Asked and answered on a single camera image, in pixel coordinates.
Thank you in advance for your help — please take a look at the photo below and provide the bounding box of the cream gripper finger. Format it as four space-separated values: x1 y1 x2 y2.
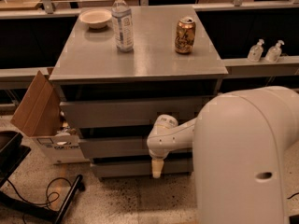
151 159 164 178

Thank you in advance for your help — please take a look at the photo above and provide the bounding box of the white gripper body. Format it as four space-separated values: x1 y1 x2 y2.
149 149 169 160

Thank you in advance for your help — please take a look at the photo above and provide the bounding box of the grey drawer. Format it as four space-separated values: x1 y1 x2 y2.
60 96 210 128
91 158 193 178
78 133 194 160

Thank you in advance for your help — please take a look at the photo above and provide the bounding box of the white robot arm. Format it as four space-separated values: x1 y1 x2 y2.
147 86 299 224

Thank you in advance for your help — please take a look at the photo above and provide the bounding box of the grey top drawer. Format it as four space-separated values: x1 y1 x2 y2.
60 96 210 128

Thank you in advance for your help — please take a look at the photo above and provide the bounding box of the grey bottom drawer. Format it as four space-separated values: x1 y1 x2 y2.
91 158 193 178

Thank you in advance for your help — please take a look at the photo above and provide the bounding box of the grey drawer cabinet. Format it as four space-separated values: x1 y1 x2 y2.
50 7 227 179

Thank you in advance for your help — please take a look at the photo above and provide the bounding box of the open cardboard box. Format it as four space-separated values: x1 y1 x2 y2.
11 71 88 164

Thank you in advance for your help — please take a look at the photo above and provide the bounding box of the gold drink can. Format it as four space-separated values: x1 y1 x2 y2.
175 17 196 54

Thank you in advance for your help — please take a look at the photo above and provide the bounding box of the clear plastic water bottle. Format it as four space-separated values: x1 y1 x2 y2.
111 0 134 52

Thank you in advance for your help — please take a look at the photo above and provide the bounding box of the left sanitizer pump bottle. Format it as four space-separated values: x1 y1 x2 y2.
248 39 264 62

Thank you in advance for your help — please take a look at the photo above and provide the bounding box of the sanitizer pump bottle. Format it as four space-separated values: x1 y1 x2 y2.
265 40 284 63
248 39 264 62

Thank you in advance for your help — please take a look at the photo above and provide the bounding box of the black stand base left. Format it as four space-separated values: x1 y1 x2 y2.
0 131 86 224

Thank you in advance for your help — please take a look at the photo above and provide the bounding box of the white paper bowl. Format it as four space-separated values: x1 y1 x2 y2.
79 8 112 29

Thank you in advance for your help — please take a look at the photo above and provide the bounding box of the metal railing shelf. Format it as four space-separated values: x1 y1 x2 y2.
0 0 299 91

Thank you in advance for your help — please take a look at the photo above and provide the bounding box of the right sanitizer pump bottle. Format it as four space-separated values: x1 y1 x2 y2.
265 40 284 63

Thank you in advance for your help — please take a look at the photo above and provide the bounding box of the black floor cable left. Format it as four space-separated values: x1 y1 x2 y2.
7 176 73 224

